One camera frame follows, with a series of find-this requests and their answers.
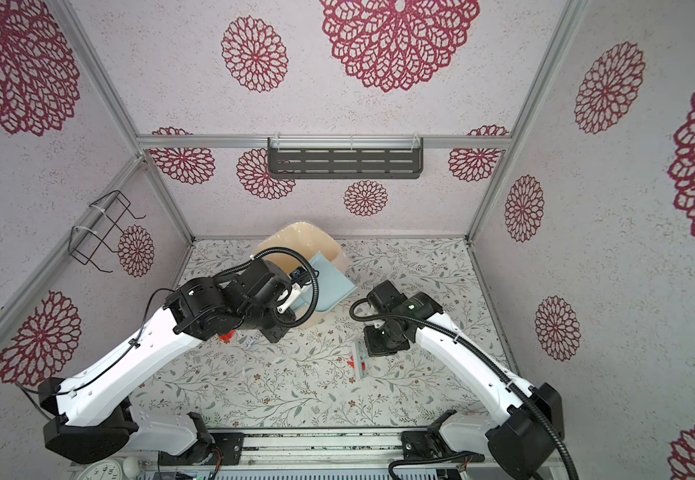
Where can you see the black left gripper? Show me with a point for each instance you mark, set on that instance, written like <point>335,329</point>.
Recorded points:
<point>278,331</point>

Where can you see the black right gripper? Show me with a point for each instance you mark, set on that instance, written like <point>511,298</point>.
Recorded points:
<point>373,349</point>

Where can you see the white bristle hand brush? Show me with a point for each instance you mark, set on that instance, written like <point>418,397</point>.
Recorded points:
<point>360,355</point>

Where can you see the grey-green plastic dustpan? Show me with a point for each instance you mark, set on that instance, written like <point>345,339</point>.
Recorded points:
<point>334,286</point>

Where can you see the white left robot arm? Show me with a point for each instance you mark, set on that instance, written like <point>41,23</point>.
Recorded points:
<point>92,416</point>

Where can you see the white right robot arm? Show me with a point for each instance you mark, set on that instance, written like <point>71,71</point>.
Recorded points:
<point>525,424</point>

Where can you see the cream trash bin with liner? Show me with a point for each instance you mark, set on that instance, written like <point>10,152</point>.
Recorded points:
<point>308,240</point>

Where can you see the white dial gauge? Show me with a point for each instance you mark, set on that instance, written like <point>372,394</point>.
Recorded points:
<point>108,469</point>

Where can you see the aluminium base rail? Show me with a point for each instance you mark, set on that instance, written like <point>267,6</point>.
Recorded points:
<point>300,449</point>

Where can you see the dark grey wall shelf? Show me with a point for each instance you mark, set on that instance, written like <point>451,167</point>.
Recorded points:
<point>350,159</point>

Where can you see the black wire wall basket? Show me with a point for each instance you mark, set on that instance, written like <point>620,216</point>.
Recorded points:
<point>85,241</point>

